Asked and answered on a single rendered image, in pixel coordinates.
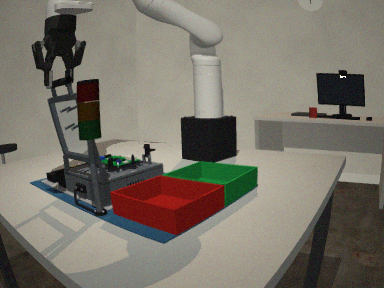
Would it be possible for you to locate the green bin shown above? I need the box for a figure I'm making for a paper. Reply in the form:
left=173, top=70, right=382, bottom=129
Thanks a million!
left=162, top=161, right=258, bottom=206

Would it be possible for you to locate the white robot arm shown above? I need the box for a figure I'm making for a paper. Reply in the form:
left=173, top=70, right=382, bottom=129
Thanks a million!
left=45, top=0, right=224, bottom=118

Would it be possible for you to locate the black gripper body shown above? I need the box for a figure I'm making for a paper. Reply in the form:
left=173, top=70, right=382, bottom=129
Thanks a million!
left=43, top=14, right=76, bottom=57

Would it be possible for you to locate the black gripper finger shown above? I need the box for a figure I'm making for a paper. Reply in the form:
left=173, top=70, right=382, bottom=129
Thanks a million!
left=62, top=39, right=86, bottom=85
left=32, top=39, right=61, bottom=89

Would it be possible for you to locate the green circuit board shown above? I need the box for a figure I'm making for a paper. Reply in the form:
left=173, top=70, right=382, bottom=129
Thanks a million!
left=100, top=154, right=141, bottom=166

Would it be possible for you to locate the red bin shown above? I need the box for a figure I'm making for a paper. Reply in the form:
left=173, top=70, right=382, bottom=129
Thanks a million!
left=110, top=175, right=224, bottom=235

